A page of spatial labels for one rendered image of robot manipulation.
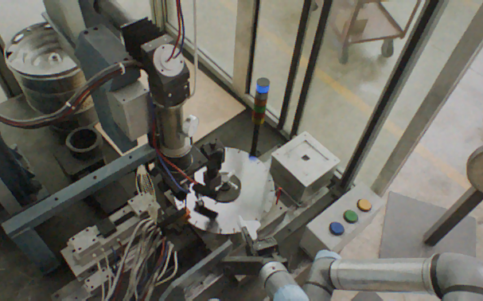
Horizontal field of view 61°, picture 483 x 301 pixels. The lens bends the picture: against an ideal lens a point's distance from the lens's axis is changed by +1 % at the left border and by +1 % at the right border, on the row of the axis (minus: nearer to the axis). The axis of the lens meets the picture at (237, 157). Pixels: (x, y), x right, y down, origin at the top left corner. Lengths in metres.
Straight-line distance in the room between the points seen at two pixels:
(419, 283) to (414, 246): 1.56
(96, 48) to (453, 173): 2.45
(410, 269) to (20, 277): 1.17
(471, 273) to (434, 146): 2.18
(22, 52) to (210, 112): 0.75
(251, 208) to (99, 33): 0.69
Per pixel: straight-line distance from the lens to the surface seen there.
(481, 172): 1.95
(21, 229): 1.29
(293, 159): 1.50
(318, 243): 1.38
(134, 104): 0.88
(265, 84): 1.36
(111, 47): 0.91
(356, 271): 1.05
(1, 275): 1.58
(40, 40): 1.75
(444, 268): 0.93
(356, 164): 1.47
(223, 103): 1.84
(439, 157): 2.99
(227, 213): 1.29
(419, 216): 2.63
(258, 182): 1.36
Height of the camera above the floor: 2.09
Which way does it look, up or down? 54 degrees down
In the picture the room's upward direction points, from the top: 5 degrees clockwise
